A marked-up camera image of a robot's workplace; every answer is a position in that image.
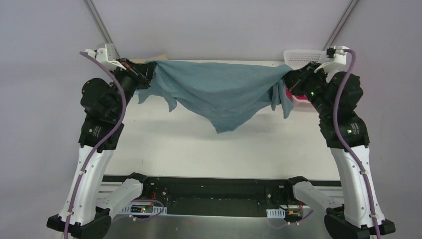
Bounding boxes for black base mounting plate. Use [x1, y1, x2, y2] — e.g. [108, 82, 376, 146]
[103, 173, 326, 218]

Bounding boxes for folded tan t shirt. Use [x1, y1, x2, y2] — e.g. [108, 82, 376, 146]
[130, 54, 168, 64]

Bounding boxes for right aluminium frame post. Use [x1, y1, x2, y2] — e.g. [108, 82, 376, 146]
[322, 0, 360, 50]

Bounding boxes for pink red t shirt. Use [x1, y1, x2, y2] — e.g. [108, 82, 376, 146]
[286, 88, 308, 104]

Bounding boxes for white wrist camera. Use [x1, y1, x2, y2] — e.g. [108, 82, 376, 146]
[314, 46, 349, 74]
[84, 43, 126, 71]

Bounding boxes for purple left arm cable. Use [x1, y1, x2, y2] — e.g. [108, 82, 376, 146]
[63, 51, 165, 239]

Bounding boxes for left controller circuit board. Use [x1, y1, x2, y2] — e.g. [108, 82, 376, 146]
[130, 204, 153, 214]

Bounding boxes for white plastic laundry basket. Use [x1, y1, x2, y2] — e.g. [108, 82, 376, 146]
[283, 49, 326, 70]

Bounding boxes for left aluminium frame post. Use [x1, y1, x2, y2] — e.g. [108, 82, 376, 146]
[83, 0, 120, 58]

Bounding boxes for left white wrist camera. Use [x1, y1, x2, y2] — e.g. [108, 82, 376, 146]
[84, 43, 126, 71]

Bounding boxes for right controller circuit board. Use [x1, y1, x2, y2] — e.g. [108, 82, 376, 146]
[286, 210, 302, 218]

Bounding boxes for aluminium frame post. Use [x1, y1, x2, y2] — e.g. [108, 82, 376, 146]
[83, 0, 120, 58]
[322, 0, 360, 50]

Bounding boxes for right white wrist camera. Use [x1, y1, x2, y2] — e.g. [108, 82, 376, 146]
[314, 46, 349, 74]

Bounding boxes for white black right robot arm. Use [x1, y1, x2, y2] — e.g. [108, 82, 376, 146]
[282, 62, 396, 239]

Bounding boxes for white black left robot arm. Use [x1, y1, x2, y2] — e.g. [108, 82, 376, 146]
[47, 59, 156, 239]

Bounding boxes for controller circuit board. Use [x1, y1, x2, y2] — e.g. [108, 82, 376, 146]
[286, 210, 302, 218]
[130, 204, 153, 214]

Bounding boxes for grey-blue t shirt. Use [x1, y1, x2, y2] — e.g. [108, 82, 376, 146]
[138, 60, 294, 133]

